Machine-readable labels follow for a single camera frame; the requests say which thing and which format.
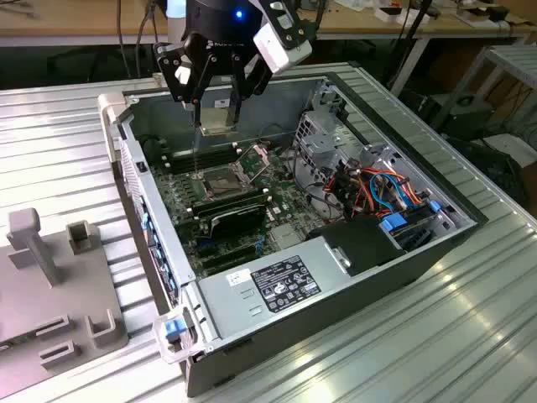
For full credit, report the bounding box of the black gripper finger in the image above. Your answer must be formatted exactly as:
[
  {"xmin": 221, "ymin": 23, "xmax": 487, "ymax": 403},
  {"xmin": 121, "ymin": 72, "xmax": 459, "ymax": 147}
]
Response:
[
  {"xmin": 153, "ymin": 40, "xmax": 213, "ymax": 127},
  {"xmin": 228, "ymin": 50, "xmax": 275, "ymax": 125}
]

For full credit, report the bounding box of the CPU silver plate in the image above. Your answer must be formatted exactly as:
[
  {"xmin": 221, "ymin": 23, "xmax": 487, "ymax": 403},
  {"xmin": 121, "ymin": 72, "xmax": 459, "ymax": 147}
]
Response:
[{"xmin": 200, "ymin": 107, "xmax": 236, "ymax": 136}]

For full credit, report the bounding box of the thin metal locking lever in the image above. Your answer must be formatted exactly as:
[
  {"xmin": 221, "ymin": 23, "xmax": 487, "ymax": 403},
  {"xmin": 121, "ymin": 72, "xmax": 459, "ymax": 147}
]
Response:
[{"xmin": 192, "ymin": 125, "xmax": 201, "ymax": 178}]

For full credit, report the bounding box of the metal socket cover frame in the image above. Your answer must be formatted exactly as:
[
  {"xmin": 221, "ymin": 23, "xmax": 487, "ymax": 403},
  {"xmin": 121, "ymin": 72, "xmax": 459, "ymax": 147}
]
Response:
[{"xmin": 236, "ymin": 144, "xmax": 273, "ymax": 188}]

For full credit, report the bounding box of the black RAM slot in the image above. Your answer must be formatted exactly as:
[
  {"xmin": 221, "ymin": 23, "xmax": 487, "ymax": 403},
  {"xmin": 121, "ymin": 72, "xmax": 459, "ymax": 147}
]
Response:
[
  {"xmin": 169, "ymin": 150, "xmax": 243, "ymax": 175},
  {"xmin": 161, "ymin": 142, "xmax": 238, "ymax": 167}
]

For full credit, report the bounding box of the CPU socket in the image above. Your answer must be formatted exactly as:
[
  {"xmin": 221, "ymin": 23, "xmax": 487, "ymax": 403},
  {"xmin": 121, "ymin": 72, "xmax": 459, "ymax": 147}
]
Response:
[{"xmin": 193, "ymin": 164, "xmax": 255, "ymax": 203}]

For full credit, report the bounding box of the black expansion slot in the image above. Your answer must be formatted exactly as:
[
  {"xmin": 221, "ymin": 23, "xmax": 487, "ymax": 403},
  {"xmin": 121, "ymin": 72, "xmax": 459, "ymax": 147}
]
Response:
[
  {"xmin": 200, "ymin": 242, "xmax": 258, "ymax": 264},
  {"xmin": 205, "ymin": 251, "xmax": 255, "ymax": 276}
]

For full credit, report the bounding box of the black plastic cover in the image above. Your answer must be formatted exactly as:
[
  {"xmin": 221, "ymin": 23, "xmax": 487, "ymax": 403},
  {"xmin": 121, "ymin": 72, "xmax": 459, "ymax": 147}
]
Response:
[{"xmin": 305, "ymin": 217, "xmax": 407, "ymax": 279}]

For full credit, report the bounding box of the perforated silver drive cage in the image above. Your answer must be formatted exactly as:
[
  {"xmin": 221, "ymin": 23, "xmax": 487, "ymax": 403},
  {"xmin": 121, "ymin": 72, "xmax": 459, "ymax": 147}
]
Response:
[{"xmin": 292, "ymin": 109, "xmax": 361, "ymax": 188}]

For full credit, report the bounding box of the black RAM stick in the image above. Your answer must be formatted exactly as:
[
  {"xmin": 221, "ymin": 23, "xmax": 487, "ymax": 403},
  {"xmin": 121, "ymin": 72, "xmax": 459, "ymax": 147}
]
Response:
[
  {"xmin": 190, "ymin": 189, "xmax": 263, "ymax": 213},
  {"xmin": 195, "ymin": 195, "xmax": 272, "ymax": 220}
]

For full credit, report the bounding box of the green motherboard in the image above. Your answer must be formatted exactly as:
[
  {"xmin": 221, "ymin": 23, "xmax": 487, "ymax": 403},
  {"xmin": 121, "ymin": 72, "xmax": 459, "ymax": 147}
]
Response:
[{"xmin": 149, "ymin": 140, "xmax": 336, "ymax": 280}]

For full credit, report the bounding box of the black graphics card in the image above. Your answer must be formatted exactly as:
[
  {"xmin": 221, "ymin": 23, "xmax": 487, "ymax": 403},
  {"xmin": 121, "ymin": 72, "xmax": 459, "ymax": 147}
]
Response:
[{"xmin": 208, "ymin": 204, "xmax": 269, "ymax": 241}]

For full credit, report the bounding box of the silver chipset heatsink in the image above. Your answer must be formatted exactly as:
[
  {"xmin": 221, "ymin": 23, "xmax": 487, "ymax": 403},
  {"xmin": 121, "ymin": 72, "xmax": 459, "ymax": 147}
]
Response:
[{"xmin": 269, "ymin": 225, "xmax": 304, "ymax": 249}]

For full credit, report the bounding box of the silver disk bay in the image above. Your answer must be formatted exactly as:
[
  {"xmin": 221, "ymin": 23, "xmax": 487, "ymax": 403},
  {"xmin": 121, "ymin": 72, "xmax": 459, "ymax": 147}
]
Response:
[{"xmin": 359, "ymin": 141, "xmax": 480, "ymax": 257}]

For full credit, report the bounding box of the white box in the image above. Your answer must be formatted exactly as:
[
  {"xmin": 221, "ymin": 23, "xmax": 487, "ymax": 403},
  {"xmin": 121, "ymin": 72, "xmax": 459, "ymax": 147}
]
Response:
[{"xmin": 374, "ymin": 4, "xmax": 431, "ymax": 25}]

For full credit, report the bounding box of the blue disk carrier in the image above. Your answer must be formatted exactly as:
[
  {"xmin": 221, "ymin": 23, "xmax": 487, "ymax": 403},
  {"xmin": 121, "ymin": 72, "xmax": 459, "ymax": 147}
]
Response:
[{"xmin": 378, "ymin": 212, "xmax": 437, "ymax": 255}]

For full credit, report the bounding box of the silver power supply with label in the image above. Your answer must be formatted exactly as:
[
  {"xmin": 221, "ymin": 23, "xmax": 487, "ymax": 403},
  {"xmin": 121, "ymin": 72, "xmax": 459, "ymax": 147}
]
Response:
[{"xmin": 196, "ymin": 233, "xmax": 352, "ymax": 342}]

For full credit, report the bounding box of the black equipment case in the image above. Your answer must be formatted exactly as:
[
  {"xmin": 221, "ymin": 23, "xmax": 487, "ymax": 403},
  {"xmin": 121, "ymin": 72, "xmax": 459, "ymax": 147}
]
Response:
[{"xmin": 435, "ymin": 94, "xmax": 495, "ymax": 142}]

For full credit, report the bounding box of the brown cardboard box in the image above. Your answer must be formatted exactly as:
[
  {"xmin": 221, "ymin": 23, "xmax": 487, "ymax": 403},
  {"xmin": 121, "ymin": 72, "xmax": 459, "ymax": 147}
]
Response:
[{"xmin": 454, "ymin": 6, "xmax": 493, "ymax": 27}]

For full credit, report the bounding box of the blue plastic latch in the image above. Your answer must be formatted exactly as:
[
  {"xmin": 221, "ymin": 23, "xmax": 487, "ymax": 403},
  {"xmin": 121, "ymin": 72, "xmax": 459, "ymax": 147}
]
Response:
[{"xmin": 164, "ymin": 318, "xmax": 185, "ymax": 343}]

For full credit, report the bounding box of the open black PC case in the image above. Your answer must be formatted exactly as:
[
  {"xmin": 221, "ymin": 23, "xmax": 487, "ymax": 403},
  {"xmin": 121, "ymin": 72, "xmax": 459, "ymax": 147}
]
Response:
[{"xmin": 96, "ymin": 71, "xmax": 490, "ymax": 398}]

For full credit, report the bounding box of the grey parts rack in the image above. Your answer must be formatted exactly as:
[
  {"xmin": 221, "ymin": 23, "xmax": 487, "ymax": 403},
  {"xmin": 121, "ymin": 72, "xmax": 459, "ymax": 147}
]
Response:
[{"xmin": 0, "ymin": 207, "xmax": 130, "ymax": 371}]

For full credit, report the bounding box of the black PC side panel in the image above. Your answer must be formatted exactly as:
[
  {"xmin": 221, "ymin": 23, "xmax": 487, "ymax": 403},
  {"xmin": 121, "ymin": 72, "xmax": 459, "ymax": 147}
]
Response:
[{"xmin": 446, "ymin": 136, "xmax": 530, "ymax": 207}]

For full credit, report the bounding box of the aluminium slat side table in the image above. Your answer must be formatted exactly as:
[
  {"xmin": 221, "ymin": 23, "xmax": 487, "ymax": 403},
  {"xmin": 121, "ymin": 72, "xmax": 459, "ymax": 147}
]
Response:
[{"xmin": 431, "ymin": 44, "xmax": 537, "ymax": 133}]

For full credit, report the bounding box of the white carton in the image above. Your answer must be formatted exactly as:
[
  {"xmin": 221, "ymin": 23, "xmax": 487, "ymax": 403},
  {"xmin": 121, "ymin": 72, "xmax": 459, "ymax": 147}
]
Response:
[{"xmin": 482, "ymin": 133, "xmax": 537, "ymax": 163}]

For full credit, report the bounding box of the black hanging cable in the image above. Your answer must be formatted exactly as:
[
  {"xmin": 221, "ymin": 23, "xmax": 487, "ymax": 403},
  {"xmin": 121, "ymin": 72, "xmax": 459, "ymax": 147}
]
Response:
[{"xmin": 136, "ymin": 6, "xmax": 154, "ymax": 81}]

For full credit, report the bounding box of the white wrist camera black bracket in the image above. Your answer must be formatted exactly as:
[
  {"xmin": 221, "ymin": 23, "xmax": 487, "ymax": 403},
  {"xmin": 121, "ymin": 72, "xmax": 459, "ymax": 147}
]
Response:
[{"xmin": 253, "ymin": 0, "xmax": 315, "ymax": 77}]

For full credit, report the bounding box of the wooden desk white frame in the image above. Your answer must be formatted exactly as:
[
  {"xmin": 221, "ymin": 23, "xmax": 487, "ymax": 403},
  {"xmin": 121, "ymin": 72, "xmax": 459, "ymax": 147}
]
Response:
[{"xmin": 0, "ymin": 0, "xmax": 534, "ymax": 100}]

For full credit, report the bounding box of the red wire bundle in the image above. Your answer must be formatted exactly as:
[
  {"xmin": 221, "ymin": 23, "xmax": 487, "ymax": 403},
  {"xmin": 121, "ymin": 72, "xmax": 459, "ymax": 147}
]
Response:
[{"xmin": 328, "ymin": 170, "xmax": 358, "ymax": 216}]

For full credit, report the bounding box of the orange wire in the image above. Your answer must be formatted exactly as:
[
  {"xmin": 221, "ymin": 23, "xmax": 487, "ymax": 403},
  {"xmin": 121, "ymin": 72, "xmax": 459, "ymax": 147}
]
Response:
[{"xmin": 358, "ymin": 166, "xmax": 424, "ymax": 203}]

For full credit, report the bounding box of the blue wire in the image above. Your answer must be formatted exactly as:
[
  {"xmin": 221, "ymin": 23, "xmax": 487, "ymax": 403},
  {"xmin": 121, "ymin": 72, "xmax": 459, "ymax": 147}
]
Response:
[{"xmin": 368, "ymin": 170, "xmax": 411, "ymax": 217}]

